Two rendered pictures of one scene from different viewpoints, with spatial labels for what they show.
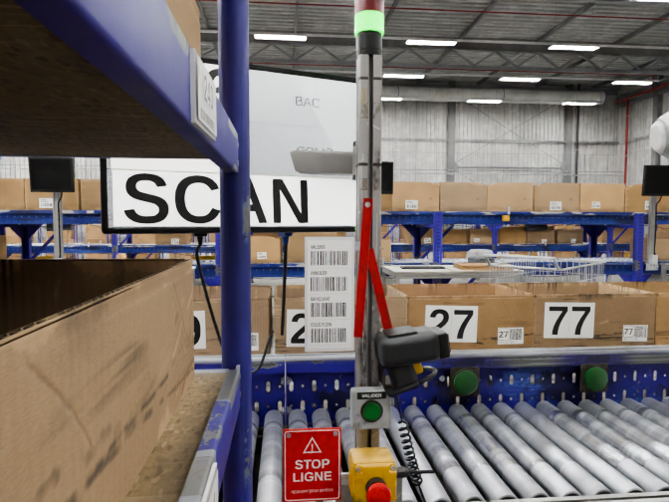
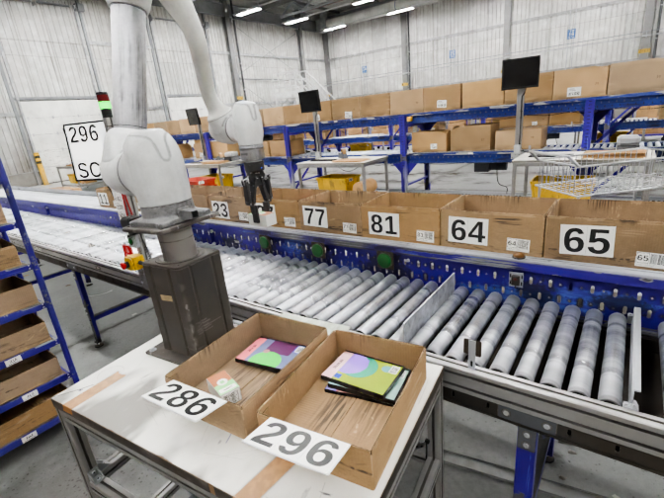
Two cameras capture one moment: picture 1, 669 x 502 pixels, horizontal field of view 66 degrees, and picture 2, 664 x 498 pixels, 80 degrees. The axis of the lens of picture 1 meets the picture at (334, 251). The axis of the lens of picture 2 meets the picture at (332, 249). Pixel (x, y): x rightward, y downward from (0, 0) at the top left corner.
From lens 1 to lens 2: 2.16 m
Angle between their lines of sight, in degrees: 45
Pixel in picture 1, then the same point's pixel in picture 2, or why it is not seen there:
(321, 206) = not seen: hidden behind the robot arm
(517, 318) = (291, 212)
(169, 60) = not seen: outside the picture
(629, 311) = (345, 213)
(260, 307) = (204, 199)
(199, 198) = (95, 169)
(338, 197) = not seen: hidden behind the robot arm
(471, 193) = (650, 71)
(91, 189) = (337, 106)
